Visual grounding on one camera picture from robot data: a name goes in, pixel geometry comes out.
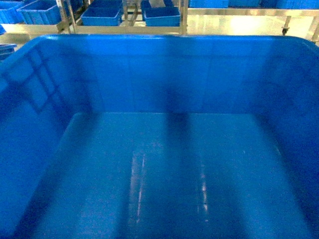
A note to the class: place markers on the blue bin centre left shelf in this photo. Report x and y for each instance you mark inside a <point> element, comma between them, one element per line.
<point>103,13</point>

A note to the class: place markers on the blue bin far left shelf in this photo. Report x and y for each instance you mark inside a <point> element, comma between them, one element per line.
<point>40,12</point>

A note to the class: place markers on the blue bin centre right shelf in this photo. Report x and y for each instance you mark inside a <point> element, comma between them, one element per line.
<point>160,13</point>

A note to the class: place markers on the blue bin shelf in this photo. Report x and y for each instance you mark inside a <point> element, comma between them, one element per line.
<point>103,13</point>
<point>40,12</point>
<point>160,13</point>

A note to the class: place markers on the right metal shelf rack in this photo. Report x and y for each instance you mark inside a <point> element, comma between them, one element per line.
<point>303,23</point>

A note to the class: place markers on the metal roller shelf rack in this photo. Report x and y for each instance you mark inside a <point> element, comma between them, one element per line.
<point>71,11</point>

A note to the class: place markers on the large blue plastic crate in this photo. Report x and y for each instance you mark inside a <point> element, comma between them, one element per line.
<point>160,137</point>

